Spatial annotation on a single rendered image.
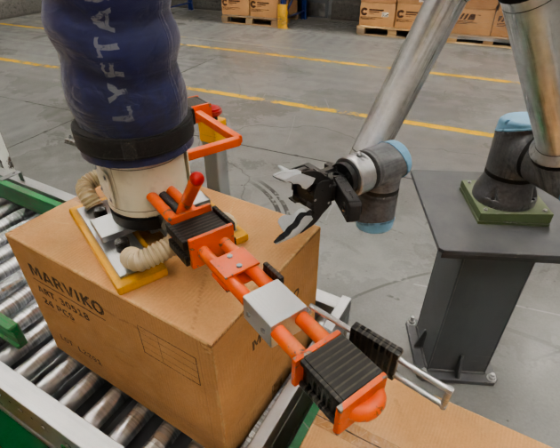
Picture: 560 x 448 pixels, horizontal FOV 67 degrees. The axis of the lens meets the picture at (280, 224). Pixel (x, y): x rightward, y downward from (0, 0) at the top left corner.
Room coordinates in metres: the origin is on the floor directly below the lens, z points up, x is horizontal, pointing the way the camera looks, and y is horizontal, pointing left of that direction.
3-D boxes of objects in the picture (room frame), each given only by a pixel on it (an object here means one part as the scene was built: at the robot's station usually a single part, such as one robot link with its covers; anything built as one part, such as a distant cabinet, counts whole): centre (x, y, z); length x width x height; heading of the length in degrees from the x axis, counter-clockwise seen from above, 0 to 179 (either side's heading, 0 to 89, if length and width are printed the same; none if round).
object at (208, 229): (0.59, 0.14, 1.08); 0.10 x 0.08 x 0.06; 127
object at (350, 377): (0.30, -0.07, 1.08); 0.08 x 0.07 x 0.05; 37
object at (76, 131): (0.79, 0.28, 1.20); 0.23 x 0.23 x 0.04
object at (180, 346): (0.78, 0.26, 0.75); 0.60 x 0.40 x 0.40; 58
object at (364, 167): (0.80, -0.16, 1.08); 0.09 x 0.05 x 0.10; 37
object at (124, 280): (0.73, 0.36, 0.98); 0.34 x 0.10 x 0.05; 37
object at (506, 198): (1.18, -0.73, 0.84); 0.19 x 0.19 x 0.10
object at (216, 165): (1.32, 0.22, 0.50); 0.07 x 0.07 x 1.00; 60
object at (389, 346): (0.39, -0.08, 1.08); 0.31 x 0.03 x 0.05; 49
